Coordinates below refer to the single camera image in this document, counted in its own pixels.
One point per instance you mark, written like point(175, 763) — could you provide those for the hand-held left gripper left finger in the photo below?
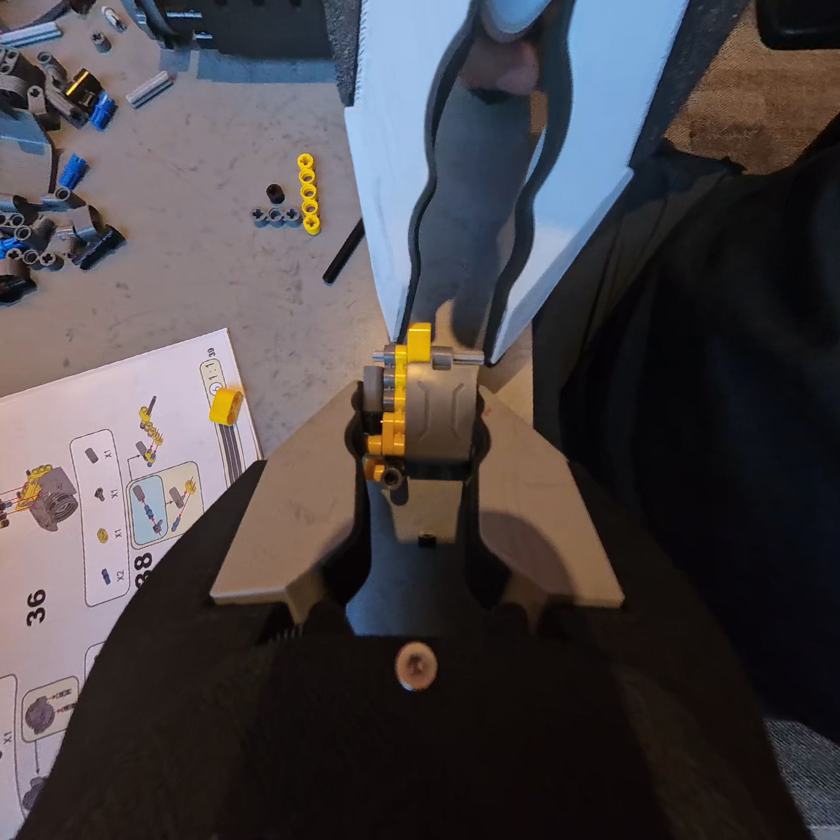
point(295, 518)

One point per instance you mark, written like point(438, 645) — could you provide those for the short black axle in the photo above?
point(344, 253)

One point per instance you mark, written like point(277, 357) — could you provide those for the person's right hand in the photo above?
point(512, 65)

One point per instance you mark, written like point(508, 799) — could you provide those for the instruction booklet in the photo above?
point(65, 426)

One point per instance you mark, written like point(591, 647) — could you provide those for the grey yellow brick assembly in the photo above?
point(439, 420)

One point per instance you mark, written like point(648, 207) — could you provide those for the small grey three-hole connector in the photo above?
point(275, 216)

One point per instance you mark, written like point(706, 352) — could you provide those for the grey curved panel piece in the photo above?
point(23, 141)

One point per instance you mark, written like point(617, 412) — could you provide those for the yellow five-hole beam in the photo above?
point(308, 193)

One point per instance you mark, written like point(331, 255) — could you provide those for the black yellow vehicle model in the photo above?
point(262, 33)

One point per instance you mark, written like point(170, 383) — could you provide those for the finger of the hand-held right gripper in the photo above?
point(387, 131)
point(604, 131)

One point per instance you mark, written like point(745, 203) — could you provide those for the light grey axle piece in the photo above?
point(149, 88)

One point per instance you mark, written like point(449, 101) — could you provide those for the small yellow curved piece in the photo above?
point(226, 405)

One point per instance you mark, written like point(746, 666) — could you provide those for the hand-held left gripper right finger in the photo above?
point(544, 518)

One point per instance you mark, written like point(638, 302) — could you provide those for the pile of small brick pieces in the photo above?
point(72, 92)

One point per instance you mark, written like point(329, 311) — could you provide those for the black office chair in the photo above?
point(800, 23)

